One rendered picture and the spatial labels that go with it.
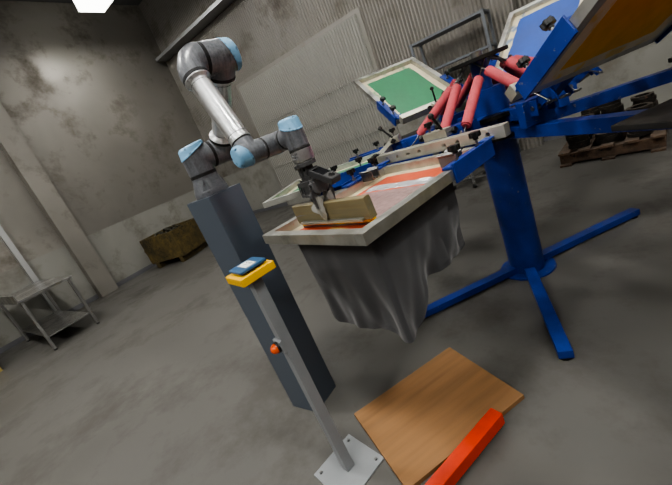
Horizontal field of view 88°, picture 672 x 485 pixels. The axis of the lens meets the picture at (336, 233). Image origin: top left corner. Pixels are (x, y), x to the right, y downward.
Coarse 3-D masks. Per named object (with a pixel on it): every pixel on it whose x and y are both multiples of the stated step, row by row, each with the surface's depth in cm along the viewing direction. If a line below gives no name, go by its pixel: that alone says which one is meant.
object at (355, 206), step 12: (300, 204) 134; (312, 204) 126; (324, 204) 120; (336, 204) 116; (348, 204) 111; (360, 204) 107; (372, 204) 108; (300, 216) 135; (312, 216) 130; (336, 216) 119; (348, 216) 115; (360, 216) 110; (372, 216) 108
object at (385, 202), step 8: (432, 168) 152; (440, 168) 146; (416, 176) 149; (424, 176) 144; (432, 176) 139; (416, 184) 137; (392, 192) 139; (400, 192) 134; (408, 192) 130; (376, 200) 137; (384, 200) 132; (392, 200) 128; (400, 200) 124; (376, 208) 126; (384, 208) 122; (376, 216) 117
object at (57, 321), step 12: (24, 288) 543; (36, 288) 480; (48, 288) 448; (72, 288) 472; (0, 300) 482; (12, 300) 430; (24, 300) 428; (84, 300) 478; (60, 312) 556; (72, 312) 522; (84, 312) 493; (36, 324) 436; (48, 324) 509; (60, 324) 480; (24, 336) 542; (48, 336) 444
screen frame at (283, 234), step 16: (416, 160) 163; (432, 160) 156; (448, 176) 120; (352, 192) 165; (416, 192) 112; (432, 192) 114; (400, 208) 104; (416, 208) 109; (288, 224) 143; (368, 224) 100; (384, 224) 99; (272, 240) 134; (288, 240) 125; (304, 240) 117; (320, 240) 110; (336, 240) 104; (352, 240) 98; (368, 240) 95
